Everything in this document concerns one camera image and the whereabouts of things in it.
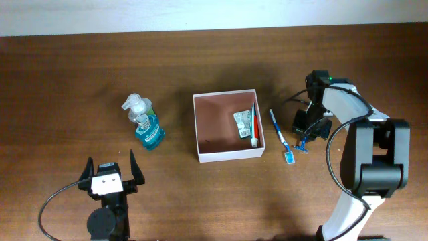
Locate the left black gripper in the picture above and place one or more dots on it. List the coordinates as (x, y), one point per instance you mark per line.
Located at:
(131, 187)

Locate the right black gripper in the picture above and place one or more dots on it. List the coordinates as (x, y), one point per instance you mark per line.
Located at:
(298, 126)

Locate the blue disposable razor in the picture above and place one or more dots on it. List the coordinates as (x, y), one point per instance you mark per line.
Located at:
(300, 145)

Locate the toothpaste tube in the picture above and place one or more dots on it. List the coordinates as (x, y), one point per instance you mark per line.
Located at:
(254, 128)

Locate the green Dettol soap bar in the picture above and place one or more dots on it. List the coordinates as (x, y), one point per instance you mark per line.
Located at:
(243, 122)

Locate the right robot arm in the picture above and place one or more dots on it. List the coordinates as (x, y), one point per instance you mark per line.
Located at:
(367, 153)

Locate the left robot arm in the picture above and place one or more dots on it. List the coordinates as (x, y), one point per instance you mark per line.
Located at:
(111, 220)

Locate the blue white toothbrush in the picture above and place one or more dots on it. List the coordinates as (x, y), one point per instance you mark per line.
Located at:
(288, 155)

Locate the blue mouthwash bottle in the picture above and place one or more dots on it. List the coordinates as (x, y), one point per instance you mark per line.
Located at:
(148, 131)

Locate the clear pump soap bottle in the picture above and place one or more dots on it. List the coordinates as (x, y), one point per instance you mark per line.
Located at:
(137, 106)

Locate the white cardboard box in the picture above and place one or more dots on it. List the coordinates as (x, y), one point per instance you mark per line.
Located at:
(216, 131)

